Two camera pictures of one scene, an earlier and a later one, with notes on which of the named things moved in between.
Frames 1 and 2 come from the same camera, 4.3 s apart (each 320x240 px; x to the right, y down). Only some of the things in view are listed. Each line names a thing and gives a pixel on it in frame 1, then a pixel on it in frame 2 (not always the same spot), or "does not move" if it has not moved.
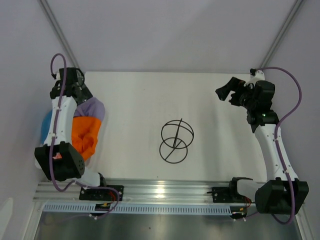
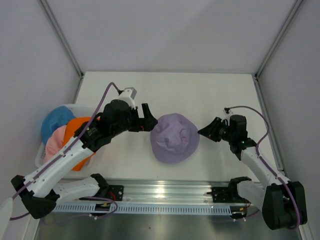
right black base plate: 226,195 does not move
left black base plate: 101,194 does not move
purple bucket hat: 93,107 -> 174,138
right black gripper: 223,92 -> 210,130
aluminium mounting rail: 149,191 does not move
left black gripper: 85,94 -> 146,124
